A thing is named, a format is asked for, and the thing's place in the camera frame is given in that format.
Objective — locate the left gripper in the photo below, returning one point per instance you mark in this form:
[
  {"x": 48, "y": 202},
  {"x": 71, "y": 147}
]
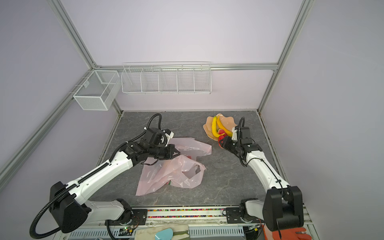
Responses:
[{"x": 170, "y": 148}]

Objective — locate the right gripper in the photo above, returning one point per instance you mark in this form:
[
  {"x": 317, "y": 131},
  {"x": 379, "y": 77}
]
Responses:
[{"x": 225, "y": 143}]

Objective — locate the red strawberry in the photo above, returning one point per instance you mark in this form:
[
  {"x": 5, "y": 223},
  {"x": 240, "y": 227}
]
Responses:
[{"x": 221, "y": 138}]

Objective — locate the pink plastic bag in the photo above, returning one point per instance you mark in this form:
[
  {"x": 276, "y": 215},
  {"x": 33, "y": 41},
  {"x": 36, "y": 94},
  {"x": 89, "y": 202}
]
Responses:
[{"x": 183, "y": 171}]

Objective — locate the yellow green banana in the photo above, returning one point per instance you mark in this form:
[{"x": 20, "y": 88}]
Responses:
[{"x": 214, "y": 127}]

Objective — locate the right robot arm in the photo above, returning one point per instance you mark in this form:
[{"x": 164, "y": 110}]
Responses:
[{"x": 282, "y": 208}]

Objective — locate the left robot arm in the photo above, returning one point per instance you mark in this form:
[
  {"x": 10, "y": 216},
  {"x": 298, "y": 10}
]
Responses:
[{"x": 69, "y": 203}]

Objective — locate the beige scalloped fruit bowl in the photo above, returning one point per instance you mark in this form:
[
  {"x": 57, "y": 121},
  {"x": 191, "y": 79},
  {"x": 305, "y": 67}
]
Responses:
[{"x": 228, "y": 122}]

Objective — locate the white mesh box basket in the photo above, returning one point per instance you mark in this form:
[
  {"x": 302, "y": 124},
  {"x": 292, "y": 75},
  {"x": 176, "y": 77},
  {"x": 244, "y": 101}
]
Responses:
[{"x": 99, "y": 90}]

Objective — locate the light blue object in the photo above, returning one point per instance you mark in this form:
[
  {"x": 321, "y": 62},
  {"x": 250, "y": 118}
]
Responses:
[{"x": 165, "y": 234}]

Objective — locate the red rubber glove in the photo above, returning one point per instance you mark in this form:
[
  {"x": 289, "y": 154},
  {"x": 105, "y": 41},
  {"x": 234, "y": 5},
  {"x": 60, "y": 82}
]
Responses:
[{"x": 289, "y": 234}]

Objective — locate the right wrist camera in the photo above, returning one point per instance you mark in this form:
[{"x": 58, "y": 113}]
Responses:
[{"x": 235, "y": 133}]

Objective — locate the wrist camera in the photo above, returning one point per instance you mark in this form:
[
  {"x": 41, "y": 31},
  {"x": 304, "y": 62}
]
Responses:
[
  {"x": 168, "y": 133},
  {"x": 235, "y": 133}
]

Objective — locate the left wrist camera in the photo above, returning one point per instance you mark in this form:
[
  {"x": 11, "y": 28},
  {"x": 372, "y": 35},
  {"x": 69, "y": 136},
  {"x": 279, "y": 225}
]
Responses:
[{"x": 168, "y": 133}]

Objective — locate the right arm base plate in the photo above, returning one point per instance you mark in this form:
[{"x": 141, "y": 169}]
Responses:
[{"x": 237, "y": 215}]

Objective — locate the white wire shelf basket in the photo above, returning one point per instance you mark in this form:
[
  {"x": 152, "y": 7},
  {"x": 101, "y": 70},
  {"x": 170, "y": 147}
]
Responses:
[{"x": 167, "y": 78}]

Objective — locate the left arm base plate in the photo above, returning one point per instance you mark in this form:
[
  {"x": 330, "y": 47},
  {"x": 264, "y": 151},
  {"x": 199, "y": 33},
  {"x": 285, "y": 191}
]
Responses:
[{"x": 135, "y": 217}]

